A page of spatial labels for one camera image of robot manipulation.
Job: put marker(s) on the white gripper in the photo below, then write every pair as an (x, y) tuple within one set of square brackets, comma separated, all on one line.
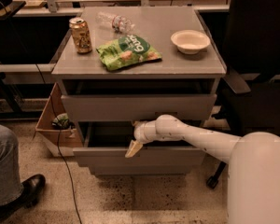
[(140, 132)]

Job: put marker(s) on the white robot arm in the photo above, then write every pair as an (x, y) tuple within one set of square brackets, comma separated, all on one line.
[(254, 164)]

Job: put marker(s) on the grey top drawer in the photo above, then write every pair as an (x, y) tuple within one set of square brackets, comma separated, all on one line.
[(137, 107)]

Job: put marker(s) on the grey drawer cabinet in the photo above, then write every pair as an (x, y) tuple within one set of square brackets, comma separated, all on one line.
[(176, 73)]

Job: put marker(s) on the green item in box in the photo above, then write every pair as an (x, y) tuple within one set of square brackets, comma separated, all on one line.
[(62, 122)]

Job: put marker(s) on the cardboard box on floor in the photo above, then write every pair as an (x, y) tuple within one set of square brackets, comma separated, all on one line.
[(59, 142)]

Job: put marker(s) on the green chip bag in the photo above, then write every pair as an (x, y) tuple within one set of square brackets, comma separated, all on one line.
[(126, 51)]

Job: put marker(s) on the black leather shoe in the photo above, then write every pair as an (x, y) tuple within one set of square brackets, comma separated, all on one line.
[(32, 187)]

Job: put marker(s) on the white paper bowl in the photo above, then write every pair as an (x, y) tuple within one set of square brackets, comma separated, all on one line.
[(190, 41)]

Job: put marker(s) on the gold soda can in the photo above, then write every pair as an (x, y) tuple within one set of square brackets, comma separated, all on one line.
[(81, 35)]

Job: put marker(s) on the clear plastic water bottle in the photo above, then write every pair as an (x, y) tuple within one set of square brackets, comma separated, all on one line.
[(118, 23)]

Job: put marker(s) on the person leg in jeans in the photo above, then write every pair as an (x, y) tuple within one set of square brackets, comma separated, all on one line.
[(11, 187)]

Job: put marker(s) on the black office chair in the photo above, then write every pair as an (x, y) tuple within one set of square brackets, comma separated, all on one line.
[(247, 36)]

